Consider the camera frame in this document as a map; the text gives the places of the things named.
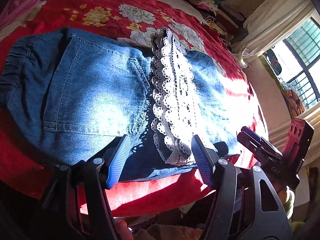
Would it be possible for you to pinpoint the orange patterned cloth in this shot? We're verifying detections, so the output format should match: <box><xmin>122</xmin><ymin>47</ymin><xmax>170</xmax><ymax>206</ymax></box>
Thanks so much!
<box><xmin>281</xmin><ymin>82</ymin><xmax>307</xmax><ymax>117</ymax></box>

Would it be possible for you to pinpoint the red floral blanket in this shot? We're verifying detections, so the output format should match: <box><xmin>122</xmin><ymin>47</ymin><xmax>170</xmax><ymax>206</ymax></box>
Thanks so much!
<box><xmin>0</xmin><ymin>0</ymin><xmax>268</xmax><ymax>218</ymax></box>

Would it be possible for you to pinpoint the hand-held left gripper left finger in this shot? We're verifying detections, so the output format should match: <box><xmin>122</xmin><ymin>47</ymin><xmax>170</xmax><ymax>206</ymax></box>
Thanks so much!
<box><xmin>37</xmin><ymin>134</ymin><xmax>132</xmax><ymax>240</ymax></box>

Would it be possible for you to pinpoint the dark cloth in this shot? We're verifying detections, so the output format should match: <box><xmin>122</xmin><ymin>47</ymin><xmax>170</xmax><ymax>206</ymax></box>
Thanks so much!
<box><xmin>265</xmin><ymin>49</ymin><xmax>283</xmax><ymax>77</ymax></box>

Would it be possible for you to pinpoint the cream curtain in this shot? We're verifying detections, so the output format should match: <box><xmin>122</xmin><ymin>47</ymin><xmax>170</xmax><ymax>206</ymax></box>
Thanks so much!
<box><xmin>231</xmin><ymin>0</ymin><xmax>315</xmax><ymax>68</ymax></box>

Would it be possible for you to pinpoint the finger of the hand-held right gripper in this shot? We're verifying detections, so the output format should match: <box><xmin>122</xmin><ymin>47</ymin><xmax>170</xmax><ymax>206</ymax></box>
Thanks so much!
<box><xmin>237</xmin><ymin>132</ymin><xmax>275</xmax><ymax>167</ymax></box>
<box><xmin>240</xmin><ymin>126</ymin><xmax>283</xmax><ymax>159</ymax></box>

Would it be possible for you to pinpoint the window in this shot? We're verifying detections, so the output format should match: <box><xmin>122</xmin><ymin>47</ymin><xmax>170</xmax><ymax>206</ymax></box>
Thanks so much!
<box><xmin>260</xmin><ymin>17</ymin><xmax>320</xmax><ymax>110</ymax></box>

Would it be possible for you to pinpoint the person's right forearm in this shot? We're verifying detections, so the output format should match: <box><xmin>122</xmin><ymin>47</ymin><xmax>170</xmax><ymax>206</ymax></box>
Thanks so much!
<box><xmin>272</xmin><ymin>180</ymin><xmax>296</xmax><ymax>220</ymax></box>

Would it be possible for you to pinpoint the pile of folded clothes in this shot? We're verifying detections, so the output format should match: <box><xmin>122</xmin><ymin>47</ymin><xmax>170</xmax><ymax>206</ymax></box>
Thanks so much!
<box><xmin>187</xmin><ymin>0</ymin><xmax>248</xmax><ymax>43</ymax></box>

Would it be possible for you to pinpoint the person's left hand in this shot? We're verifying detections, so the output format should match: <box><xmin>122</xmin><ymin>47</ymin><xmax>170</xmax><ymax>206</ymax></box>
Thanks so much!
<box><xmin>115</xmin><ymin>219</ymin><xmax>134</xmax><ymax>240</ymax></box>

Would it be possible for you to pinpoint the blue denim pants lace trim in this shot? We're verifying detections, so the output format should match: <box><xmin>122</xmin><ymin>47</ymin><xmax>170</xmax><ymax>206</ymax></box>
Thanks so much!
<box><xmin>0</xmin><ymin>27</ymin><xmax>244</xmax><ymax>182</ymax></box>

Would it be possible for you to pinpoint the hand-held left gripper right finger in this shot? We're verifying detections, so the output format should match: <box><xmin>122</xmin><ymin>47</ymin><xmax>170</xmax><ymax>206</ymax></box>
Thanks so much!
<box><xmin>191</xmin><ymin>134</ymin><xmax>293</xmax><ymax>240</ymax></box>

